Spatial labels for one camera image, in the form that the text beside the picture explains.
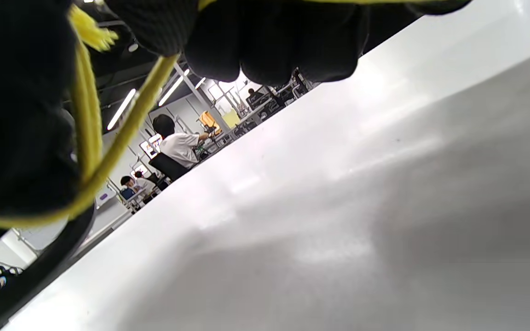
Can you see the ceiling light strip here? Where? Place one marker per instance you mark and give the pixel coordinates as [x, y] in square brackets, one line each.
[122, 109]
[171, 89]
[200, 82]

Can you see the small black office chair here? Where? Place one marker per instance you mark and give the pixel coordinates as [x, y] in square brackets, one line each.
[168, 166]

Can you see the orange object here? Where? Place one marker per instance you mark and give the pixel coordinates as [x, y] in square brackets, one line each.
[209, 120]

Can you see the bright monitor screen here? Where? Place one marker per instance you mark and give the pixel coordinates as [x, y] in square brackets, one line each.
[150, 147]

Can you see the person's right hand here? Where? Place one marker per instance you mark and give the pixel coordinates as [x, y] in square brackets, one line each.
[265, 41]

